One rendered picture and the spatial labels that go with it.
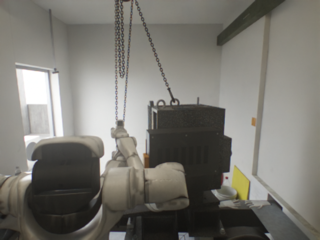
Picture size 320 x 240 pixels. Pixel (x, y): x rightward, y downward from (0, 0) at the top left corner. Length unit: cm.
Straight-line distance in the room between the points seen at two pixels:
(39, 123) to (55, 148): 834
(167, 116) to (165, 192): 82
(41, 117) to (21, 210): 825
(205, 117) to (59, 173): 107
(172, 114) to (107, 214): 92
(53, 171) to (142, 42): 340
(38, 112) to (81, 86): 496
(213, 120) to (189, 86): 231
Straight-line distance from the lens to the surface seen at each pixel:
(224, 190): 308
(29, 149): 497
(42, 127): 874
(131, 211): 147
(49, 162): 43
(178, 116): 126
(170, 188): 47
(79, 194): 41
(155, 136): 110
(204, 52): 372
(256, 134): 246
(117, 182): 41
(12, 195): 52
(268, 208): 214
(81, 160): 41
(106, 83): 373
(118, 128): 115
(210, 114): 134
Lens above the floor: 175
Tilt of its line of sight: 10 degrees down
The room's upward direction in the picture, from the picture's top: straight up
